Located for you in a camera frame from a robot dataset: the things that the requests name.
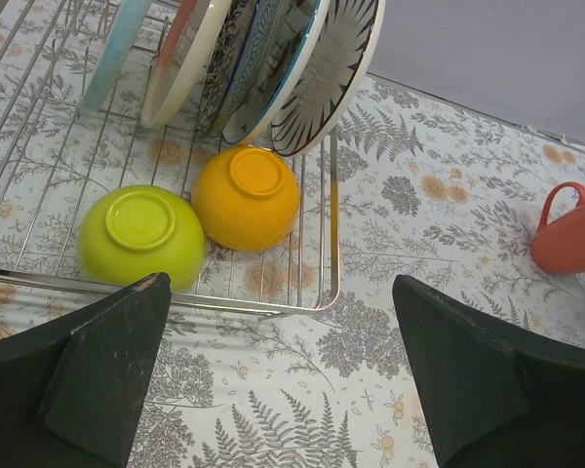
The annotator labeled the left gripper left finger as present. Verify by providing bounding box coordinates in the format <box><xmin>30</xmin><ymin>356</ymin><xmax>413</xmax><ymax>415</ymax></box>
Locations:
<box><xmin>0</xmin><ymin>273</ymin><xmax>172</xmax><ymax>467</ymax></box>

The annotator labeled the orange mug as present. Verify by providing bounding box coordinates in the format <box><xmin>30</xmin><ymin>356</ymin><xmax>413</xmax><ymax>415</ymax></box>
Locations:
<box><xmin>530</xmin><ymin>181</ymin><xmax>585</xmax><ymax>276</ymax></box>

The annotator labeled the dark patterned plate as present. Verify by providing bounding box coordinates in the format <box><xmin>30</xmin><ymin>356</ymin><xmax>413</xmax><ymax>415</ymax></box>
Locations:
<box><xmin>195</xmin><ymin>1</ymin><xmax>269</xmax><ymax>137</ymax></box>

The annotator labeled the light blue beige plate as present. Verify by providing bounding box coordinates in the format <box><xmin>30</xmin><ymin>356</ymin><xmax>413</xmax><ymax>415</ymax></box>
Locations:
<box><xmin>79</xmin><ymin>0</ymin><xmax>151</xmax><ymax>114</ymax></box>

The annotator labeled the lime green bowl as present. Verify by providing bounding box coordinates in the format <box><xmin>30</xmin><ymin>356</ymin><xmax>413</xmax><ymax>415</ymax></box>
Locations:
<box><xmin>76</xmin><ymin>185</ymin><xmax>206</xmax><ymax>292</ymax></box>

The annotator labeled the floral table mat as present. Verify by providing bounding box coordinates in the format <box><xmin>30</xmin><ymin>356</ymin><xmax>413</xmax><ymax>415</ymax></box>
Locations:
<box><xmin>0</xmin><ymin>0</ymin><xmax>585</xmax><ymax>468</ymax></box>

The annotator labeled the white teal rimmed plate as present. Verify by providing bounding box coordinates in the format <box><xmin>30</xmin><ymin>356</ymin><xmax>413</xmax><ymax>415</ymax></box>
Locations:
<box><xmin>222</xmin><ymin>0</ymin><xmax>330</xmax><ymax>145</ymax></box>

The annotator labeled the beige pink rimmed plate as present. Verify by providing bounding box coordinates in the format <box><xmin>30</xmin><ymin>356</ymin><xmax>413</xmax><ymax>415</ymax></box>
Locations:
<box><xmin>141</xmin><ymin>0</ymin><xmax>231</xmax><ymax>129</ymax></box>

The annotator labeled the metal wire dish rack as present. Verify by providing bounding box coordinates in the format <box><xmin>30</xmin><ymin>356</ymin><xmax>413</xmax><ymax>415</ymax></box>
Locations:
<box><xmin>0</xmin><ymin>1</ymin><xmax>340</xmax><ymax>317</ymax></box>

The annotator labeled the white black striped plate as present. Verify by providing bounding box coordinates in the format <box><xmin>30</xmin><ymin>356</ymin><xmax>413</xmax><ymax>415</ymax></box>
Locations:
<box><xmin>271</xmin><ymin>0</ymin><xmax>386</xmax><ymax>156</ymax></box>

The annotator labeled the yellow orange bowl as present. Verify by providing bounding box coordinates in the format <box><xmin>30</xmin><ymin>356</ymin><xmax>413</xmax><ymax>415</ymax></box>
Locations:
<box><xmin>191</xmin><ymin>145</ymin><xmax>300</xmax><ymax>252</ymax></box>

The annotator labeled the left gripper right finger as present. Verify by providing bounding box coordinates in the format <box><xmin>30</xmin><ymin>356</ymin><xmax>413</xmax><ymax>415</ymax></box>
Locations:
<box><xmin>392</xmin><ymin>275</ymin><xmax>585</xmax><ymax>467</ymax></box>

